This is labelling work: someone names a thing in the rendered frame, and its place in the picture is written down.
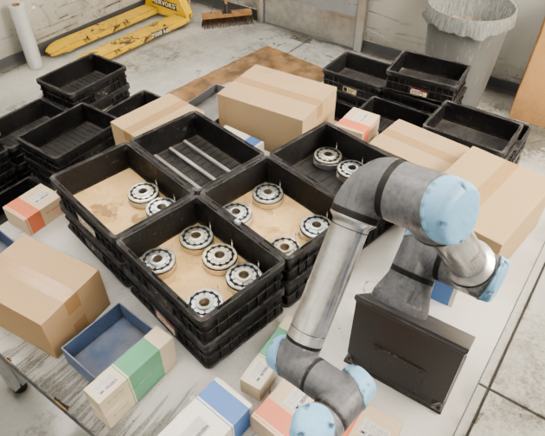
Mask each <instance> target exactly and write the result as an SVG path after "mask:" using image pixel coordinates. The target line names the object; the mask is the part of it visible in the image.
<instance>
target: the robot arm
mask: <svg viewBox="0 0 545 436"><path fill-rule="evenodd" d="M479 204H480V196H479V193H478V190H477V188H476V187H475V186H474V185H473V184H472V183H470V182H468V181H466V180H464V179H463V178H461V177H459V176H455V175H448V174H446V173H443V172H440V171H437V170H433V169H430V168H427V167H424V166H421V165H418V164H416V163H411V162H408V161H405V160H403V159H401V158H398V157H380V158H377V159H374V160H372V161H369V162H368V163H366V164H364V165H363V166H361V167H360V168H359V169H357V170H356V171H355V172H354V173H352V174H351V176H350V177H349V178H348V179H347V180H346V181H345V182H344V184H343V185H342V187H341V188H340V190H339V191H338V192H337V195H336V197H335V199H334V201H333V203H332V205H331V208H330V212H331V213H332V220H331V223H330V226H329V228H328V231H327V233H326V235H325V237H324V241H323V244H322V246H321V248H320V251H319V253H318V256H317V259H316V261H315V264H314V266H313V268H312V270H311V274H310V277H309V279H308V281H307V284H306V286H305V289H304V292H303V294H302V297H301V299H300V301H299V303H298V308H297V310H296V312H295V314H294V317H293V319H292V322H291V325H290V327H289V330H288V331H287V334H286V335H280V336H277V337H275V338H274V339H273V340H272V344H271V345H269V346H268V348H267V351H266V364H267V365H268V366H269V367H270V368H271V369H272V370H274V371H275V372H276V373H277V374H278V375H279V376H280V377H281V378H283V379H285V380H287V381H288V382H290V383H291V384H292V385H293V386H295V387H296V388H298V389H299V390H301V391H302V392H303V393H305V394H306V395H308V396H309V397H310V398H312V399H313V400H314V401H313V402H310V403H307V404H304V405H302V406H300V407H299V408H298V409H297V410H296V411H295V413H294V415H293V416H292V422H291V425H290V430H289V434H290V436H342V435H343V434H344V432H345V431H346V430H347V429H348V427H349V426H350V425H351V424H352V423H353V422H354V420H355V419H356V418H357V417H358V416H359V415H360V413H361V412H362V411H364V410H365V409H366V407H367V405H368V404H369V403H370V401H371V400H372V399H373V398H374V396H375V393H376V385H375V382H374V380H373V378H372V377H371V375H370V374H369V373H368V372H367V371H366V370H365V369H363V368H361V367H359V366H355V365H354V364H350V365H349V366H347V367H346V368H344V369H343V370H340V369H338V368H337V367H335V366H333V365H332V364H330V363H329V362H327V361H325V360H324V359H323V358H322V357H320V356H319V354H320V352H321V349H322V348H323V345H324V341H325V338H326V337H327V334H328V332H329V330H330V327H331V324H332V322H333V319H334V317H335V315H336V313H337V309H338V306H339V305H340V303H341V300H342V298H343V295H344V292H345V290H346V287H347V285H348V283H349V279H350V277H351V275H352V273H353V271H354V268H355V266H356V262H357V260H358V258H359V255H360V253H361V251H362V248H363V245H364V243H365V240H366V239H367V236H368V234H369V231H370V230H373V229H375V228H376V227H377V225H378V223H379V220H380V219H381V218H382V219H383V220H385V221H389V222H391V223H393V224H395V225H398V226H400V227H403V228H405V229H406V230H407V231H406V233H404V235H403V239H402V241H401V244H400V246H399V248H398V251H397V253H396V255H395V257H394V260H393V262H392V265H391V267H390V268H389V270H388V272H387V273H386V274H385V275H384V277H383V278H382V279H381V280H380V281H379V282H378V283H377V284H376V286H375V287H374V289H373V291H372V292H371V296H372V297H373V298H375V299H376V300H378V301H380V302H381V303H383V304H385V305H387V306H389V307H391V308H393V309H395V310H397V311H399V312H401V313H404V314H406V315H408V316H410V317H415V318H418V319H420V320H426V318H427V316H428V313H429V308H430V299H431V290H432V288H433V284H434V282H435V280H438V281H439V282H441V283H443V284H445V285H449V286H450V287H452V288H454V289H457V290H459V291H461V292H463V293H465V294H468V295H470V296H472V297H474V298H475V299H476V300H481V301H484V302H485V303H488V302H490V301H491V300H492V299H493V298H494V297H495V296H496V295H497V292H498V291H499V289H500V287H501V285H502V283H503V281H504V279H505V276H506V274H507V272H508V270H509V267H510V261H509V260H508V259H506V258H504V257H503V256H502V255H498V254H495V253H493V252H492V250H491V248H490V247H489V246H488V245H487V244H486V243H484V242H483V241H481V240H479V239H478V238H477V236H476V235H475V233H474V231H473V230H472V229H474V227H475V224H476V222H477V219H478V215H479V210H480V207H479Z"/></svg>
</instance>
